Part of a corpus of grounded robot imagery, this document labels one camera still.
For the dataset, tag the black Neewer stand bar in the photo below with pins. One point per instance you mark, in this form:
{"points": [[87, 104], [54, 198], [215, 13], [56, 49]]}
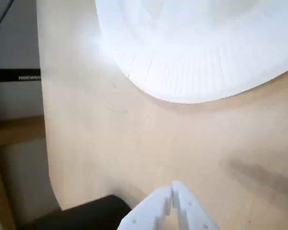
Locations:
{"points": [[9, 75]]}

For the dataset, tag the wooden lattice frame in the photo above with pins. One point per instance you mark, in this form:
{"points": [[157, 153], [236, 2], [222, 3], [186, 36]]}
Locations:
{"points": [[14, 130]]}

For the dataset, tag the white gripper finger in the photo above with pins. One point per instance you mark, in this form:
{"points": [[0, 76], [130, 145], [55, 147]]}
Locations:
{"points": [[144, 215], [194, 215]]}

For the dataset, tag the white paper plate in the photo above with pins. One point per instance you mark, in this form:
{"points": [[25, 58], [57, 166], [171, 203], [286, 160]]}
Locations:
{"points": [[182, 48]]}

